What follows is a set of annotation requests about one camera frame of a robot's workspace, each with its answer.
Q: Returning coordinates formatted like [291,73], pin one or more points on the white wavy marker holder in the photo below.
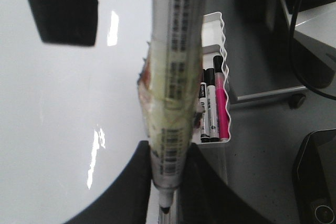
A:
[213,43]

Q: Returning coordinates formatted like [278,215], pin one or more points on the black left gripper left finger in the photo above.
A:
[126,199]

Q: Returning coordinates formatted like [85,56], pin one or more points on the black whiteboard eraser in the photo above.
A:
[66,22]

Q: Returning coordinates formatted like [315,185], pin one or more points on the white whiteboard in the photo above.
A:
[70,116]

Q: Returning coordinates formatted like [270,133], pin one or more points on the grey metal stand leg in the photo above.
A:
[293,95]

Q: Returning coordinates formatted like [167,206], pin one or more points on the pink marker black cap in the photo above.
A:
[221,99]

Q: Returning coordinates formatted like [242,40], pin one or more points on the black capped white marker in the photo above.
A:
[204,127]

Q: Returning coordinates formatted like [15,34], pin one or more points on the white black whiteboard marker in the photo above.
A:
[168,89]

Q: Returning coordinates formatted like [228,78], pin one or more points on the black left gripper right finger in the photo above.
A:
[205,198]

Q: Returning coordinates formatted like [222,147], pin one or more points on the black device with round button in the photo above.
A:
[313,177]

